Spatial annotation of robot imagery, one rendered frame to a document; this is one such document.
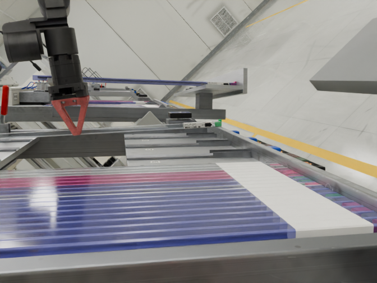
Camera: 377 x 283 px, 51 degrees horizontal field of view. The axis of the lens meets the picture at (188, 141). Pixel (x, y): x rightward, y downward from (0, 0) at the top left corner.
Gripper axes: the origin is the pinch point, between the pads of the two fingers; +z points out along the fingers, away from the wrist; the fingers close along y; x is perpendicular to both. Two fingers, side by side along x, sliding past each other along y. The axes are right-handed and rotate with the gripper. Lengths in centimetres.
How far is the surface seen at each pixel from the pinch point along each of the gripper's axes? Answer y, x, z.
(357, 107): -109, 131, 20
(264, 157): 28.9, 27.8, 4.7
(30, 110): -86, -26, -2
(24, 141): 0.7, -9.8, 0.5
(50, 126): -157, -31, 11
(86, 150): -8.4, 0.3, 5.5
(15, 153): 12.2, -9.0, 1.0
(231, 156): 23.1, 24.6, 5.1
